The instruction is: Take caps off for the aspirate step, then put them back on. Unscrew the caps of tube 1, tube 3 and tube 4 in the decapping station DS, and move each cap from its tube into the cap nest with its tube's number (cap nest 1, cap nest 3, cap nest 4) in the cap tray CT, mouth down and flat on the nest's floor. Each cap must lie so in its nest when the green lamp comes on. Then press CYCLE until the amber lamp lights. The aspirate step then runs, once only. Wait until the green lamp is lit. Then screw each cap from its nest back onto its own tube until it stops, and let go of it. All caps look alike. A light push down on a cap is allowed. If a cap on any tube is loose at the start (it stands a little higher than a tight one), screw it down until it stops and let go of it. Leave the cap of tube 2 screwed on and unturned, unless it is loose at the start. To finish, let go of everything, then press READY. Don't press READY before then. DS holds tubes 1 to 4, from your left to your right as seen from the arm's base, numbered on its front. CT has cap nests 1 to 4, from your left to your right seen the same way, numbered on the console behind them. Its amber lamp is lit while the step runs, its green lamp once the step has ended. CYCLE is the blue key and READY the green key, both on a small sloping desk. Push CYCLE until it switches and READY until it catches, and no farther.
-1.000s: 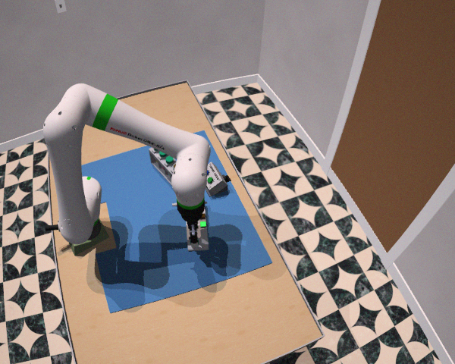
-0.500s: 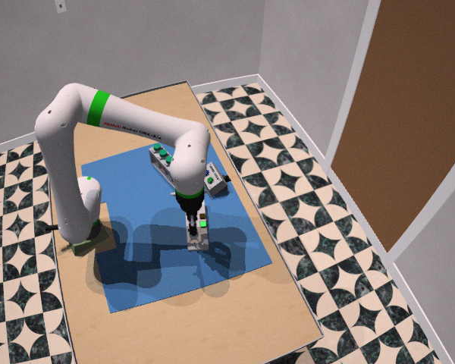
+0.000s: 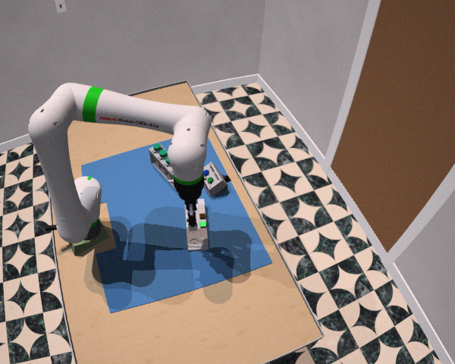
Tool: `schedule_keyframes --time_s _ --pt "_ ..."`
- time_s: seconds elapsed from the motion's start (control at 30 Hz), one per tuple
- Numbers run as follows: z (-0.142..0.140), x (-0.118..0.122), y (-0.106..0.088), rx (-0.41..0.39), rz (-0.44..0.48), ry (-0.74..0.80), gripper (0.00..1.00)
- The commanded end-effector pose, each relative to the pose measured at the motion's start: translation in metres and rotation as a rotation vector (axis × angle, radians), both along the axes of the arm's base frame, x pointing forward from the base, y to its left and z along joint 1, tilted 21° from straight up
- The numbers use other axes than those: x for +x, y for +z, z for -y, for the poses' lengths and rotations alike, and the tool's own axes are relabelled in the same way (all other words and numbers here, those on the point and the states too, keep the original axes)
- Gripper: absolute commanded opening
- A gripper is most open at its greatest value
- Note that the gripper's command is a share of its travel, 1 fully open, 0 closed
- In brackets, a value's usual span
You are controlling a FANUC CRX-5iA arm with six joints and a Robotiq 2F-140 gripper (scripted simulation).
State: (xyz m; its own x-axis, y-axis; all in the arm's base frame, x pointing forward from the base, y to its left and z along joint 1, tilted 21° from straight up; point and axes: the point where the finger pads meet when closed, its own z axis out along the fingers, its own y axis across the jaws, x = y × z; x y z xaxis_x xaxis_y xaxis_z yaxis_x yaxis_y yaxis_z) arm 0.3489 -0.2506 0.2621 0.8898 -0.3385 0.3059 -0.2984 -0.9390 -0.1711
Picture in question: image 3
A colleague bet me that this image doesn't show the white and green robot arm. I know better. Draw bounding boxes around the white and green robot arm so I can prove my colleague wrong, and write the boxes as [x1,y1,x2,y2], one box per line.
[28,83,211,243]

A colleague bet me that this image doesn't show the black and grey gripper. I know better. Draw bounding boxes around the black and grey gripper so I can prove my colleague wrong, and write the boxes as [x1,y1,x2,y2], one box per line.
[178,191,202,231]

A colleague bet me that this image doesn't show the white sloping button panel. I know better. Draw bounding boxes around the white sloping button panel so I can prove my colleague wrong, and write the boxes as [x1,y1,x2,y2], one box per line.
[204,162,231,197]

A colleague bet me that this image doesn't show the blue flat mat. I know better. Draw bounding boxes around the blue flat mat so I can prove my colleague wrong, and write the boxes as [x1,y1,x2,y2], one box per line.
[81,143,273,313]

